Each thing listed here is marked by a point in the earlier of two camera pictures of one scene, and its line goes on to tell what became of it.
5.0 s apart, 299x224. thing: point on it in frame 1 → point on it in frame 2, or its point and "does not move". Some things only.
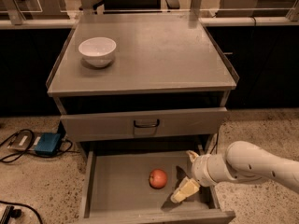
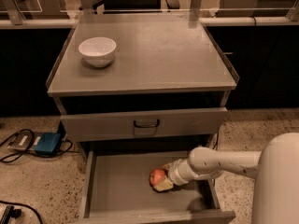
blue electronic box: x=48 y=144 does not move
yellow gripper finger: x=192 y=155 → x=167 y=166
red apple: x=158 y=178 does not move
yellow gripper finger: x=188 y=188 → x=164 y=185
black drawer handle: x=147 y=126 does not move
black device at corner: x=10 y=212 does not move
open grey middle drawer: x=136 y=187 does not move
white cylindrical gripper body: x=199 y=169 → x=175 y=172
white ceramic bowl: x=97 y=51 does not move
